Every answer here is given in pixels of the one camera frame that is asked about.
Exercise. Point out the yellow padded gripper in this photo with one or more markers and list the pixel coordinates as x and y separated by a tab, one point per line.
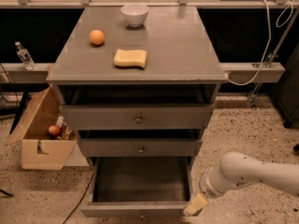
206	183

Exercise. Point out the grey bottom drawer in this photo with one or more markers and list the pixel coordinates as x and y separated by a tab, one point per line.
139	187

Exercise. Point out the grey drawer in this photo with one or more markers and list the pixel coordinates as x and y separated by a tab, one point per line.
139	187
136	117
140	143

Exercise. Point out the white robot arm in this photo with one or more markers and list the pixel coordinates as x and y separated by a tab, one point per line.
237	171

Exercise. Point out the grey top drawer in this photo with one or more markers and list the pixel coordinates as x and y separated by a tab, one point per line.
136	117

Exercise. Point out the grey middle drawer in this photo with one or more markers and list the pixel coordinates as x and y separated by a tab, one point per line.
140	143

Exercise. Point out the grey drawer cabinet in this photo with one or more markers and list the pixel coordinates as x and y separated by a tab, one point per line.
182	67

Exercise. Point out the dark cabinet at right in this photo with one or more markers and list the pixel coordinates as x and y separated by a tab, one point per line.
286	91

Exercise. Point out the metal tripod stand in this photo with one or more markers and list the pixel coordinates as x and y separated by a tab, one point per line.
267	60

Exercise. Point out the red apple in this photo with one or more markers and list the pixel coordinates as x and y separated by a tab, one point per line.
54	130

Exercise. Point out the yellow sponge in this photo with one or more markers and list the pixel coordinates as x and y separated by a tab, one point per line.
130	58

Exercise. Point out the open cardboard box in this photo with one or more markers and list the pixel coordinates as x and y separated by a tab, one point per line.
39	150

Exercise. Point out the orange fruit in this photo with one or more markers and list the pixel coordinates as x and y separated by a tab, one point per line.
97	37

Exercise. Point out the white ceramic bowl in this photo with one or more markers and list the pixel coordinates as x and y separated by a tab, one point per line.
135	15

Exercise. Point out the clear plastic water bottle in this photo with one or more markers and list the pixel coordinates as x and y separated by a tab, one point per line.
25	56

